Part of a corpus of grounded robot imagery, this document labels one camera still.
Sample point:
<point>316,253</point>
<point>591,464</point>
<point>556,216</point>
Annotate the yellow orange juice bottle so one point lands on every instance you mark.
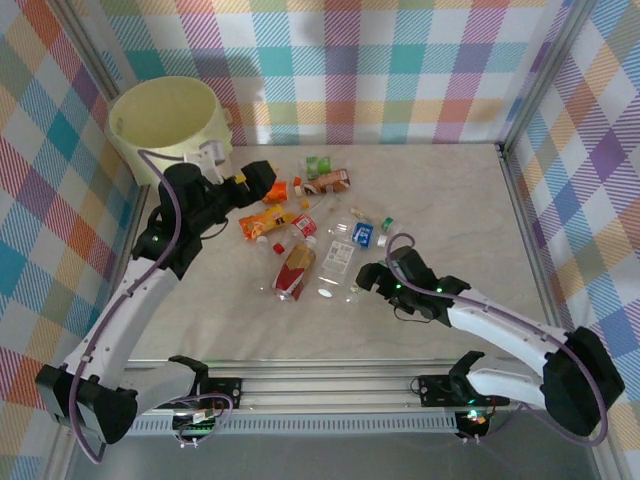
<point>265,222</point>

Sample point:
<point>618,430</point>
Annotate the clear bottle white green label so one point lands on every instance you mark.
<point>339,256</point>

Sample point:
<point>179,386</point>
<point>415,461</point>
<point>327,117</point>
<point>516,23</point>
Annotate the blue label clear bottle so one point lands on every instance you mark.
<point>364,234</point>

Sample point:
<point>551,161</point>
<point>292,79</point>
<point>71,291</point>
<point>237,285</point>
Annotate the clear unlabelled bottle white cap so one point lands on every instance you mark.
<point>261,240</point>

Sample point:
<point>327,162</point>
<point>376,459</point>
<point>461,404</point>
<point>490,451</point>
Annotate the clear bottle green cap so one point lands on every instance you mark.
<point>388,223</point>

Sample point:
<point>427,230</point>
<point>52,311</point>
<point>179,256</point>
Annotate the red label bottle red cap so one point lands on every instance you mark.
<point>305,225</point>

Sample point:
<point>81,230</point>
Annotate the green label plastic bottle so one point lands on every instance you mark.
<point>322,164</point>

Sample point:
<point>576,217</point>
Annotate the brown label plastic bottle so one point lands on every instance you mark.
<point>330,181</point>

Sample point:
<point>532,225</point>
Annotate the red and gold tea bottle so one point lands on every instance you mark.
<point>295,265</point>

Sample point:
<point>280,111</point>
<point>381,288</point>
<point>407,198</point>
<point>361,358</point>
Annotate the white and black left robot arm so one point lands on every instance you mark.
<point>125,310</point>

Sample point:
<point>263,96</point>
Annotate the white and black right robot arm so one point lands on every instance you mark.
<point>500,322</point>

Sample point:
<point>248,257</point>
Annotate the cream plastic waste bin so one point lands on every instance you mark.
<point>165,110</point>

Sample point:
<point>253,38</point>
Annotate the colourful plaid fabric backdrop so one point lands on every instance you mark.
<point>350,60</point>
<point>30,200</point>
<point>600,200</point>

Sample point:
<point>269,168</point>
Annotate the right controller circuit board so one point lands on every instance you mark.
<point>475,417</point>

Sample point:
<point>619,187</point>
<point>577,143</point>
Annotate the controller circuit board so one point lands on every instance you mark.
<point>475,417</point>
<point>200,427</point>

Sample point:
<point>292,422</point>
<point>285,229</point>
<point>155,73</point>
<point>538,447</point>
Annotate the left controller circuit board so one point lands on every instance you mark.
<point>200,427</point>

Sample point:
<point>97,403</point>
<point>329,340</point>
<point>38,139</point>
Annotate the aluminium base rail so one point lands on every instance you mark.
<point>325,387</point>

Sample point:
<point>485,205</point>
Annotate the aluminium frame post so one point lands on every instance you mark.
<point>547,75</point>
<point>89,45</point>

